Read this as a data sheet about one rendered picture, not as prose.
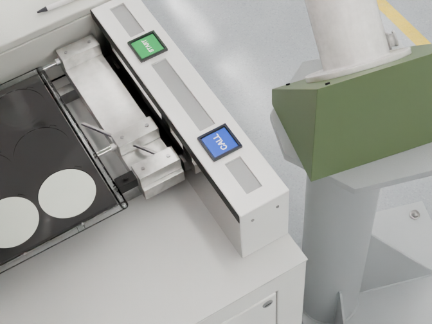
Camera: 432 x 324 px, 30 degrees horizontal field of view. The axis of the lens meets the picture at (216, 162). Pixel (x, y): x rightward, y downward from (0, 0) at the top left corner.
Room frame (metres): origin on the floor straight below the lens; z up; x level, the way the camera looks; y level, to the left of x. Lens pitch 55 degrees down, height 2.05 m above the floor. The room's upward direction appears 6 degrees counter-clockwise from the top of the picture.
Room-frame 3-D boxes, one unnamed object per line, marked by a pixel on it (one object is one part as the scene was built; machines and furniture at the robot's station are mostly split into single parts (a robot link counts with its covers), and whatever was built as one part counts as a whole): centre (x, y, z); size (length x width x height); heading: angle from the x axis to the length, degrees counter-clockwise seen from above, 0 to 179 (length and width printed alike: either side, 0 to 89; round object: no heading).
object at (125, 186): (0.78, 0.16, 0.90); 0.04 x 0.02 x 0.03; 116
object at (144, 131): (0.88, 0.14, 0.89); 0.08 x 0.03 x 0.03; 116
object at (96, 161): (0.90, 0.24, 0.90); 0.38 x 0.01 x 0.01; 26
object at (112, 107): (0.95, 0.17, 0.87); 0.36 x 0.08 x 0.03; 26
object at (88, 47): (1.10, 0.24, 0.89); 0.08 x 0.03 x 0.03; 116
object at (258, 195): (0.92, 0.05, 0.89); 0.55 x 0.09 x 0.14; 26
